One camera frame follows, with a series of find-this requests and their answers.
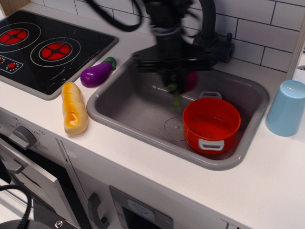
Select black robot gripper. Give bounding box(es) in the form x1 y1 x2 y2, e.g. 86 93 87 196
132 33 217 94

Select purple toy beet green leaves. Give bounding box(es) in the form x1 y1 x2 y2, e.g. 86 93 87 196
165 71 199 112

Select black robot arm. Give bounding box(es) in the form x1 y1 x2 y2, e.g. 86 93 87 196
133 0 218 95

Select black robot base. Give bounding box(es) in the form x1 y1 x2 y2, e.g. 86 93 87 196
0 199 81 229

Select grey toy sink basin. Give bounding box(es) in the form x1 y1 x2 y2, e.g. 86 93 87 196
87 60 269 170

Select orange toy pot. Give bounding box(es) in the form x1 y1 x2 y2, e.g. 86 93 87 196
183 97 241 155

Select dark grey toy faucet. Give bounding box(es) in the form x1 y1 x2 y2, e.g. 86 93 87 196
193 0 234 63

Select purple toy eggplant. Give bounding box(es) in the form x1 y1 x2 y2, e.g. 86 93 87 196
81 57 117 88

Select toy bread loaf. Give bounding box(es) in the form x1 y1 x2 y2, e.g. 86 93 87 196
61 82 88 135

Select light blue plastic cup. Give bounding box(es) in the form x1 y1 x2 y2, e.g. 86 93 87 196
265 80 305 136

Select black toy stove top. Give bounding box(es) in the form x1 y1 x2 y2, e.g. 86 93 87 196
0 10 119 100

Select grey dishwasher panel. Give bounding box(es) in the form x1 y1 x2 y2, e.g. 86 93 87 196
109 186 173 229

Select grey oven knob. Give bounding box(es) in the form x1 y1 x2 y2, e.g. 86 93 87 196
9 126 37 150

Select toy oven door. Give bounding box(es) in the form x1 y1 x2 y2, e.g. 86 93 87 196
0 140 78 226

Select grey cabinet handle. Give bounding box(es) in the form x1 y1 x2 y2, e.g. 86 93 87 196
88 193 110 229

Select black braided cable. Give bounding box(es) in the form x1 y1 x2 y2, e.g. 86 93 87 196
0 184 32 229

